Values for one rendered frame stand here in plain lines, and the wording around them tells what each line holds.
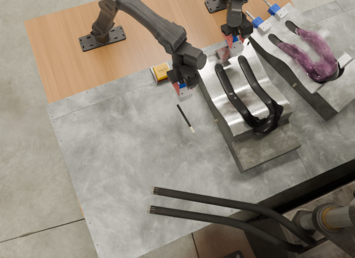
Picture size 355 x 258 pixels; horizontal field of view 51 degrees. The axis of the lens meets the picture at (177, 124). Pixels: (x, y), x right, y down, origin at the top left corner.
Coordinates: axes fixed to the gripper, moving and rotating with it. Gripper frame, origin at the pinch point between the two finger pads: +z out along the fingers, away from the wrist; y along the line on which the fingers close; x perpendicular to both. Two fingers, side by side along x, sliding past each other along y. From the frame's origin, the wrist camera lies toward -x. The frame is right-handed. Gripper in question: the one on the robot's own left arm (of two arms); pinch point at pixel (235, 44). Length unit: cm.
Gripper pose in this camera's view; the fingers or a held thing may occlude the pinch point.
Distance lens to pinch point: 159.6
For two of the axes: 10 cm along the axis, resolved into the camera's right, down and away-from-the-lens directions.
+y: 9.2, -3.7, 1.6
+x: -3.7, -6.4, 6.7
